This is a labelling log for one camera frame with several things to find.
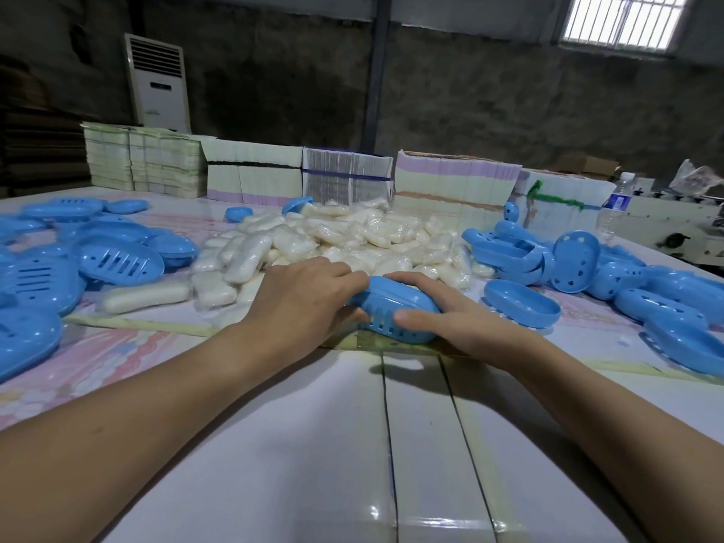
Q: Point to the dark metal pillar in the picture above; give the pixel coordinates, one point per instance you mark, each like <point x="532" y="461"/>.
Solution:
<point x="376" y="73"/>

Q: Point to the person's right forearm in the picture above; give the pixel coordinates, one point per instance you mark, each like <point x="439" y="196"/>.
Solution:
<point x="622" y="435"/>

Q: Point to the white sheet stack, green mark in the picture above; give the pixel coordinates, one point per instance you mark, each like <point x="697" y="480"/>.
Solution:
<point x="565" y="209"/>

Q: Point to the pile of white soaps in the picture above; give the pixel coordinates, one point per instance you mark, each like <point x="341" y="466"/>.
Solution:
<point x="317" y="237"/>

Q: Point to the brown cardboard box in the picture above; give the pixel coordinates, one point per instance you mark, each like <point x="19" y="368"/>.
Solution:
<point x="588" y="165"/>

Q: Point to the person's left forearm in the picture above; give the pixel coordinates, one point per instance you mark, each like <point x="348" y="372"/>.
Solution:
<point x="124" y="435"/>

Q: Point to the silver sheet bundle, blue band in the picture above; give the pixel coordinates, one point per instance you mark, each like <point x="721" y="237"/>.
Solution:
<point x="346" y="178"/>

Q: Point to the stacks of brown cardboard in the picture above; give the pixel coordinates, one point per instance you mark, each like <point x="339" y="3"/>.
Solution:
<point x="39" y="146"/>

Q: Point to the person's right hand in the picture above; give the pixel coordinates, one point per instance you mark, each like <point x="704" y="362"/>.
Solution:
<point x="475" y="327"/>

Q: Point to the white workshop machine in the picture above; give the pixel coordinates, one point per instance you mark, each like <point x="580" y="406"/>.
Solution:
<point x="673" y="226"/>

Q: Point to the barred window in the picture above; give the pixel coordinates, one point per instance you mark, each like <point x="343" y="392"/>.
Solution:
<point x="625" y="19"/>

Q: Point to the clear plastic bag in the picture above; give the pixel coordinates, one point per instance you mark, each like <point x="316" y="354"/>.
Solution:
<point x="350" y="343"/>

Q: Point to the stack of greenish paper sheets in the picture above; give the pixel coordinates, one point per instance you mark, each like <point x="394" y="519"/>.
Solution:
<point x="147" y="161"/>

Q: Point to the clear water bottle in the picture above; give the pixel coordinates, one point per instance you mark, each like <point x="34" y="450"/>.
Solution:
<point x="616" y="206"/>

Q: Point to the pile of blue slotted lids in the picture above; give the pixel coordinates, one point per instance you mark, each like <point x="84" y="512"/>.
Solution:
<point x="85" y="265"/>

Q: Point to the pile of blue plastic lids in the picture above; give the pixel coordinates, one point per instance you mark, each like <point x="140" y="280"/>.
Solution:
<point x="611" y="277"/>

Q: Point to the white standing air conditioner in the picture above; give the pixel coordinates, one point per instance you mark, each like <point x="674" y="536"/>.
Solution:
<point x="159" y="84"/>

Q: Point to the white carton stack, pink stripe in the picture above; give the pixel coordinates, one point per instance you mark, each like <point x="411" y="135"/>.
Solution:
<point x="455" y="183"/>

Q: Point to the blue slotted plastic base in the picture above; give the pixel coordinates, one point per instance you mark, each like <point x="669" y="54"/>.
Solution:
<point x="384" y="327"/>

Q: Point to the row of stacked flat cartons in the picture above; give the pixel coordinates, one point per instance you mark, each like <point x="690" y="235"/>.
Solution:
<point x="254" y="183"/>

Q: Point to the white plastic bag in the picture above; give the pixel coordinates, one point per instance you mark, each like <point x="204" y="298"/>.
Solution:
<point x="698" y="178"/>

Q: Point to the person's left hand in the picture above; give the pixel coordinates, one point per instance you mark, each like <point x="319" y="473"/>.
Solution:
<point x="300" y="311"/>

